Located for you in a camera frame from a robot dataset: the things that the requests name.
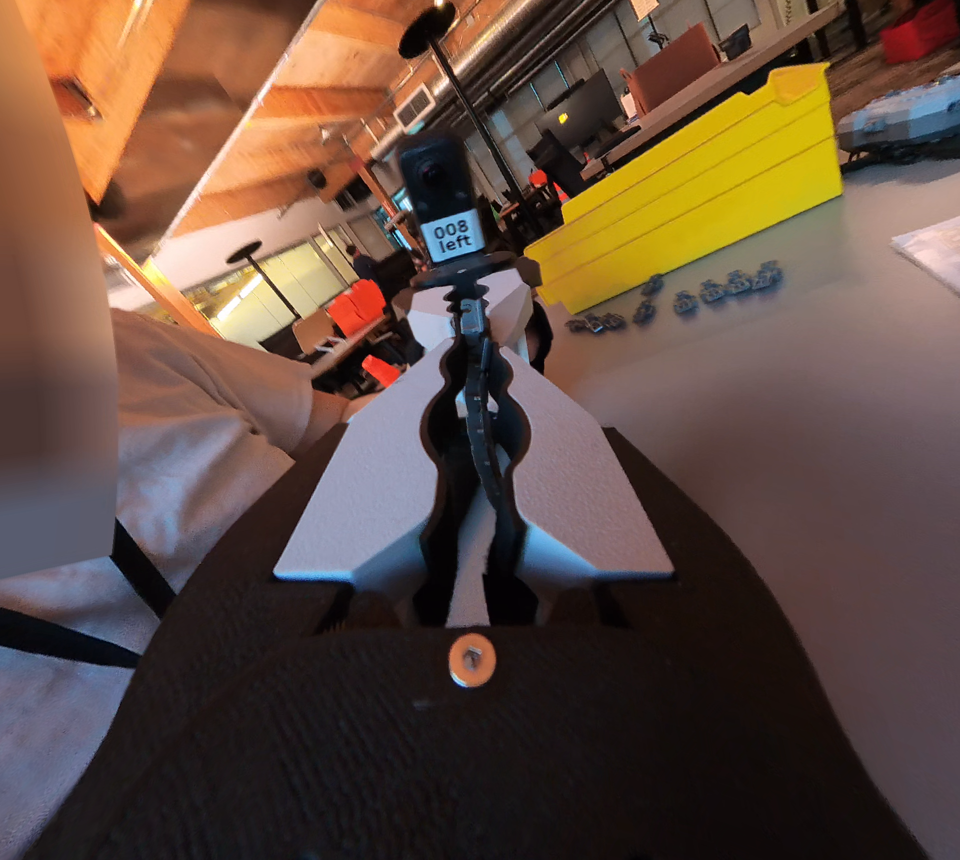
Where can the orange crate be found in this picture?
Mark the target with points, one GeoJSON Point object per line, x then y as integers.
{"type": "Point", "coordinates": [356, 309]}

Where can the black round pole lamp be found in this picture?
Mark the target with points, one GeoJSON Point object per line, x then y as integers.
{"type": "Point", "coordinates": [244, 251]}
{"type": "Point", "coordinates": [427, 28]}

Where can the grey desk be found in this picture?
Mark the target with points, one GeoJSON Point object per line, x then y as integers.
{"type": "Point", "coordinates": [750, 463]}

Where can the cluster of black track links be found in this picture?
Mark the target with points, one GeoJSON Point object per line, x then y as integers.
{"type": "Point", "coordinates": [712, 290]}

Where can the yellow plastic bin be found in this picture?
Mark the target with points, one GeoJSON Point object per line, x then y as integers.
{"type": "Point", "coordinates": [690, 200]}

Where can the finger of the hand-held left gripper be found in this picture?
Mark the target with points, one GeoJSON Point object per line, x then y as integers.
{"type": "Point", "coordinates": [510, 309]}
{"type": "Point", "coordinates": [427, 320]}

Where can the black box yellow dot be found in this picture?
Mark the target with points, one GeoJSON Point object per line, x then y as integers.
{"type": "Point", "coordinates": [581, 103]}

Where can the brown chair back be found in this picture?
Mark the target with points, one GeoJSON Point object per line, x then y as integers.
{"type": "Point", "coordinates": [675, 69]}

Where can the open instruction booklet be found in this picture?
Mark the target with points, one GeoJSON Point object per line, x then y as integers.
{"type": "Point", "coordinates": [930, 253]}

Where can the orange object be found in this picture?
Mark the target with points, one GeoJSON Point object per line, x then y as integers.
{"type": "Point", "coordinates": [381, 371]}
{"type": "Point", "coordinates": [547, 184]}

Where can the person's light shirt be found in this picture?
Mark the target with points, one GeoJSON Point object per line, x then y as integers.
{"type": "Point", "coordinates": [187, 425]}

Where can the grey work table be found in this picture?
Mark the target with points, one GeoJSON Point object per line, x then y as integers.
{"type": "Point", "coordinates": [750, 58]}

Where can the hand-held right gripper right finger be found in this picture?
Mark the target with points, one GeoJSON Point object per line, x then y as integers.
{"type": "Point", "coordinates": [592, 500]}

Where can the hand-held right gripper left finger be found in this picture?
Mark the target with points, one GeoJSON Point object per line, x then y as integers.
{"type": "Point", "coordinates": [360, 500]}

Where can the red plastic crate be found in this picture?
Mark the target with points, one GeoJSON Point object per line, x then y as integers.
{"type": "Point", "coordinates": [919, 32]}

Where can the grey electronic hub block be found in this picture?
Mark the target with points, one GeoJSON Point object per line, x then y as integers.
{"type": "Point", "coordinates": [900, 118]}

